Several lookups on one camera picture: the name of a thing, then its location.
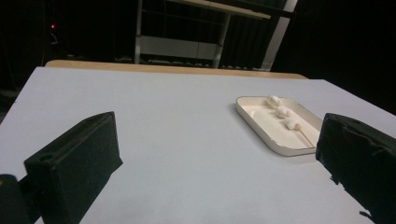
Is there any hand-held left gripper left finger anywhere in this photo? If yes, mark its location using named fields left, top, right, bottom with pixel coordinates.
left=23, top=111, right=123, bottom=224

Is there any metal stand with shelf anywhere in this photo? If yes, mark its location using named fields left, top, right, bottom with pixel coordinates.
left=134, top=0, right=299, bottom=71

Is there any white table sheet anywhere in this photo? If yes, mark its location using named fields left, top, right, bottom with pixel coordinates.
left=0, top=66, right=396, bottom=224

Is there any wooden skewer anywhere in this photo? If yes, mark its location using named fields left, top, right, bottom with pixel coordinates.
left=295, top=125, right=316, bottom=148

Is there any cream rectangular tray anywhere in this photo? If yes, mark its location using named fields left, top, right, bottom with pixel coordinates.
left=235, top=95, right=324, bottom=157

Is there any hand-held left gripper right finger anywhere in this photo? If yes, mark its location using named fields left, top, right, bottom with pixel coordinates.
left=315, top=112, right=396, bottom=224

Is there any dark device with red light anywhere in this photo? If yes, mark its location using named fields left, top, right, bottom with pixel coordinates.
left=48, top=22, right=60, bottom=46

